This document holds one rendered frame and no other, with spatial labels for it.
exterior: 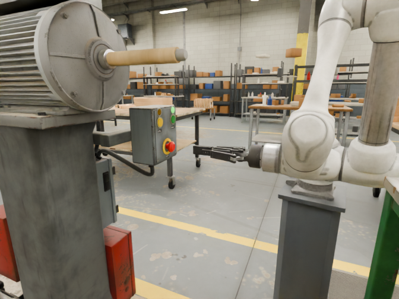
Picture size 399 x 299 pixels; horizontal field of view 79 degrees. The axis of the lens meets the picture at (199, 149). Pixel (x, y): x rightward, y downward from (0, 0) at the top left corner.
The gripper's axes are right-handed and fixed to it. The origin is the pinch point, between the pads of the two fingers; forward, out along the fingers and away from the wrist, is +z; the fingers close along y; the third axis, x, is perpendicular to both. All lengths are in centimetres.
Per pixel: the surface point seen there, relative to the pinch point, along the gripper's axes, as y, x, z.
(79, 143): -23.3, 4.5, 31.3
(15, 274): -38, -39, 51
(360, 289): 74, -97, -72
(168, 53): -28.7, 28.1, -4.4
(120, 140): -13.1, 4.1, 24.3
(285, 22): 1074, 279, 85
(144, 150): -8.3, -0.1, 18.5
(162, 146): -3.3, 0.6, 14.2
